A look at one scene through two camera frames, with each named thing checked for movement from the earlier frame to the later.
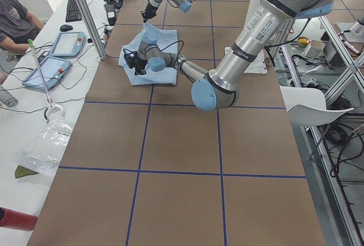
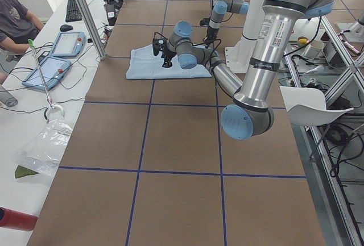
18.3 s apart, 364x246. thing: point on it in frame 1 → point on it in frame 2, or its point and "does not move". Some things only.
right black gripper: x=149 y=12 → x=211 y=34
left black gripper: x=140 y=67 → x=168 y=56
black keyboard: x=73 y=12 does not move
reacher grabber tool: x=50 y=105 does not move
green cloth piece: x=21 y=171 does not move
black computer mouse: x=66 y=28 does not move
